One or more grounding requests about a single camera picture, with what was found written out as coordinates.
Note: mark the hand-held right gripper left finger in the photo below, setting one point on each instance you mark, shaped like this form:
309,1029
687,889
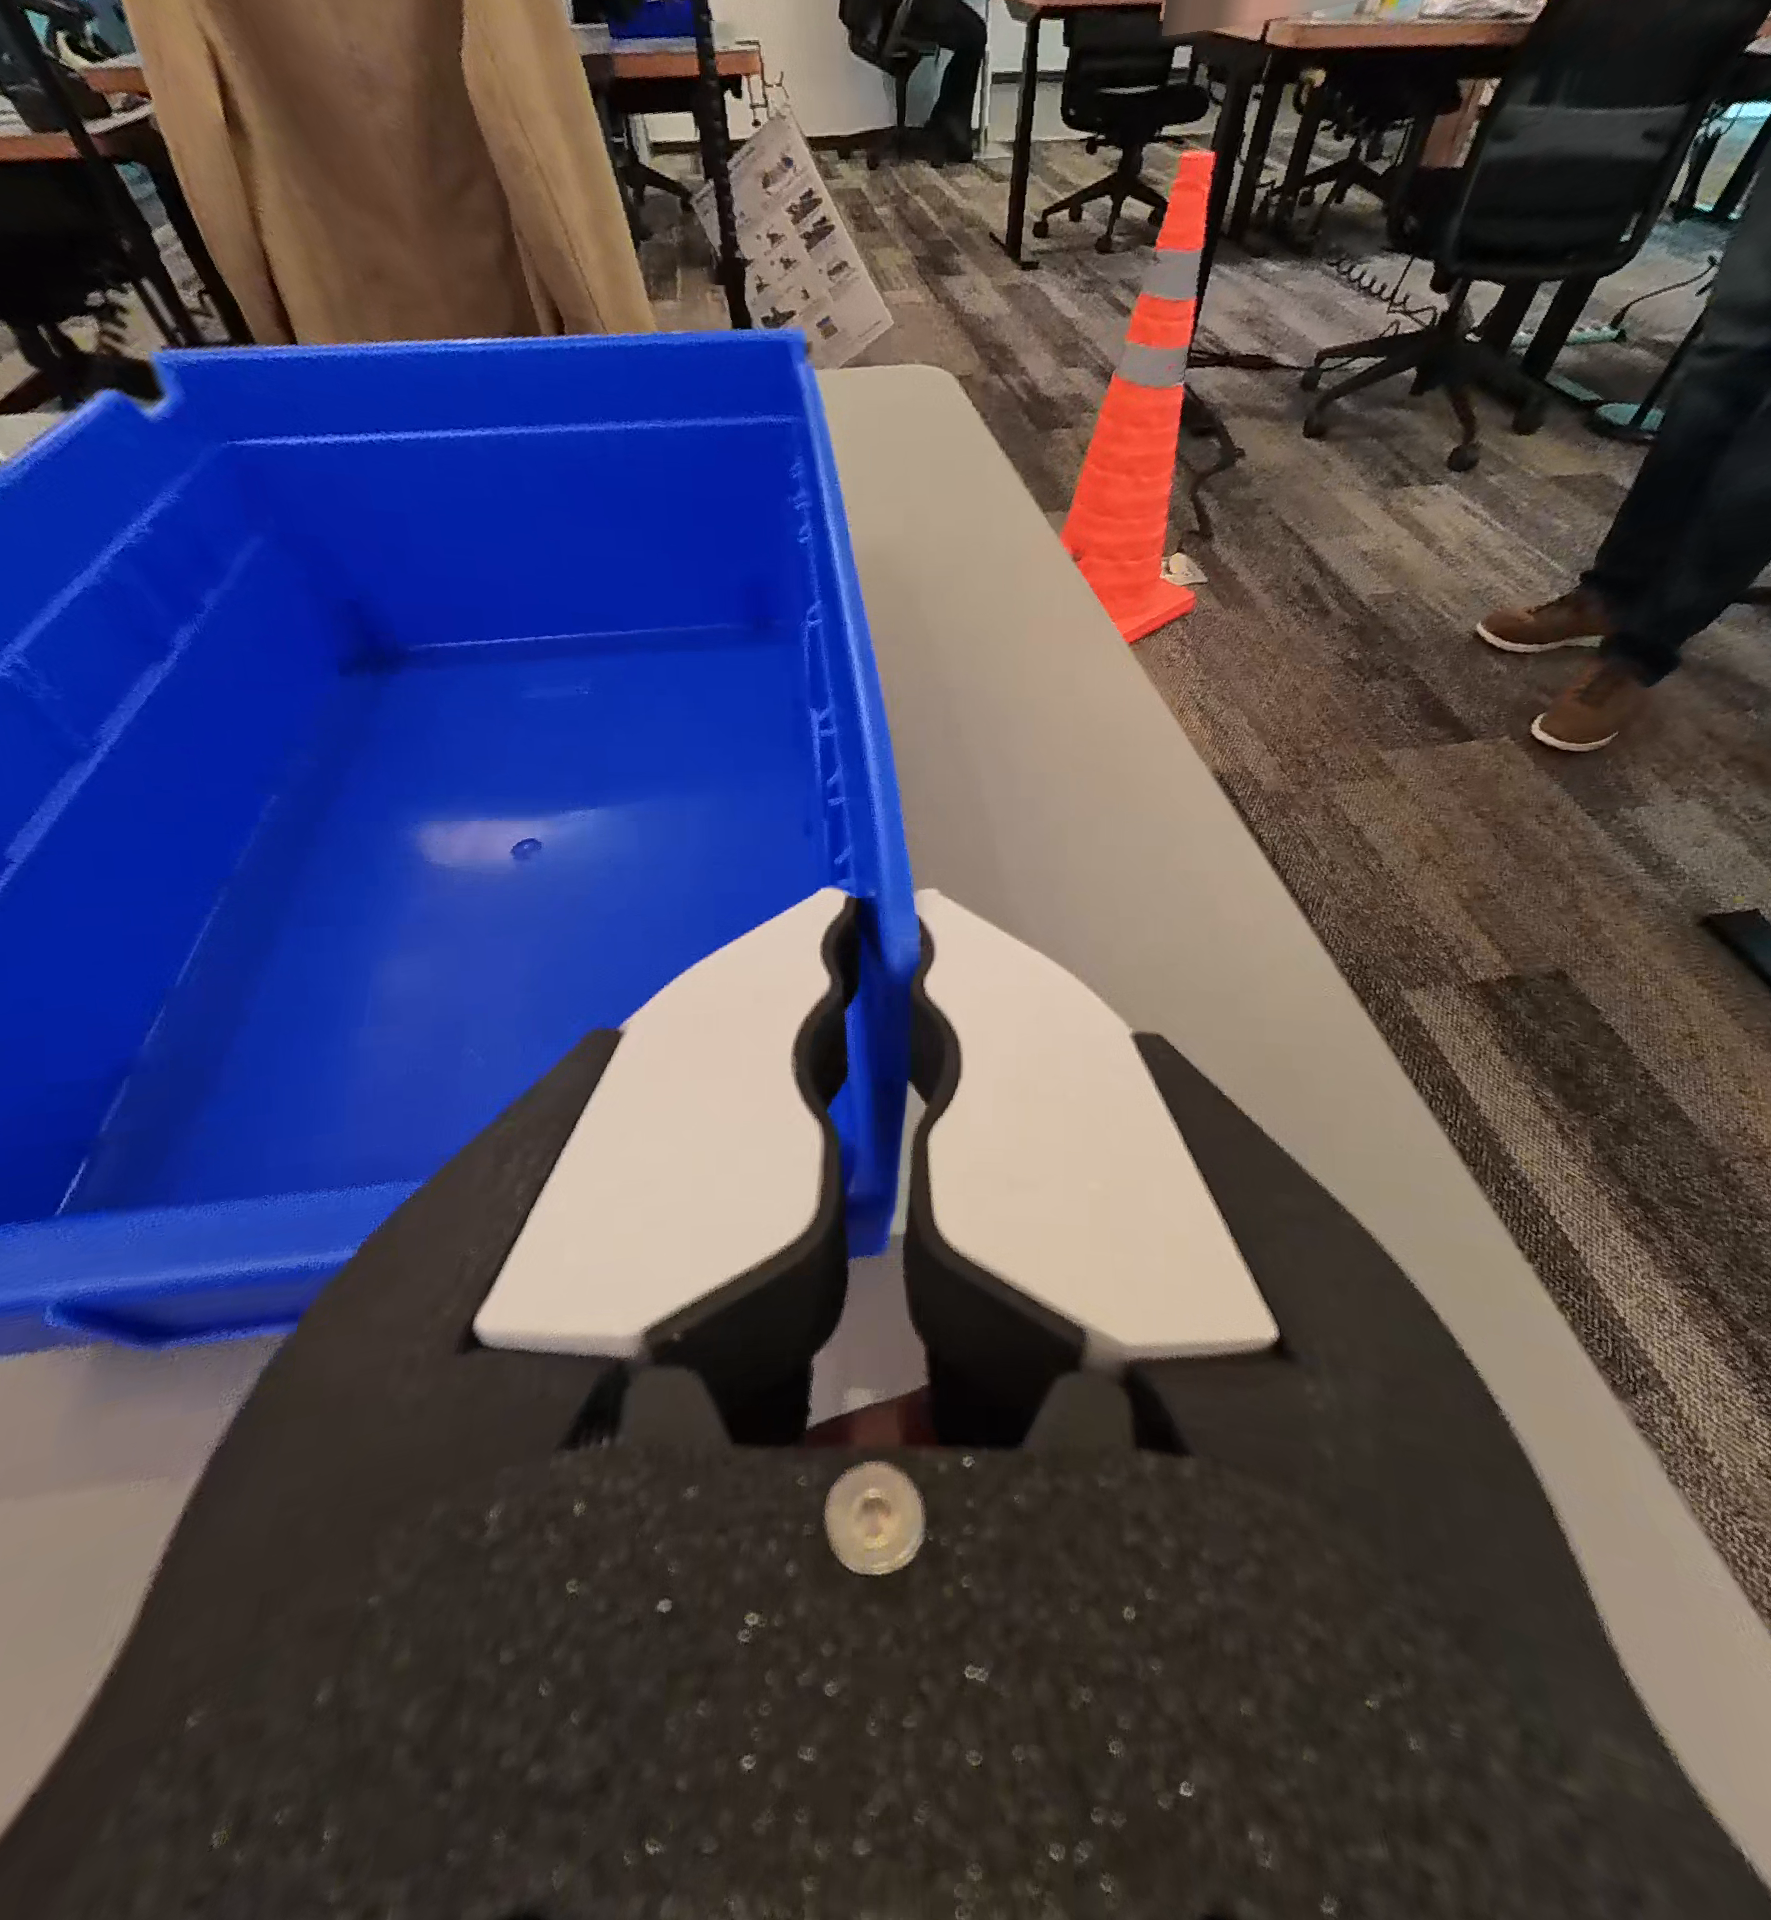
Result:
675,1170

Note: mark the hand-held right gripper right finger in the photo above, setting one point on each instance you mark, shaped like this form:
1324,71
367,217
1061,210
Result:
1079,1170

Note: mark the blue plastic bin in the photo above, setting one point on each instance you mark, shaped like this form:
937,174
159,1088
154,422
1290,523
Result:
376,900

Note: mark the orange traffic cone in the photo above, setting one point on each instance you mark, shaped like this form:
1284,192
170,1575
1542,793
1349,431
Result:
1141,450

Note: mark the printed poster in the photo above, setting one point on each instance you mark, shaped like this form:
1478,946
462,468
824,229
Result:
810,256

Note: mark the black ribbed pole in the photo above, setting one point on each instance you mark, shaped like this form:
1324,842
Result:
717,150

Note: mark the beige coat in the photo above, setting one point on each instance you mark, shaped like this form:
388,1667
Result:
376,150

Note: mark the black office chair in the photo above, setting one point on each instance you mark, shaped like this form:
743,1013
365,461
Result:
1124,75
1559,165
31,270

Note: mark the wooden desk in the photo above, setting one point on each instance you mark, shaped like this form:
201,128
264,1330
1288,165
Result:
1424,31
660,59

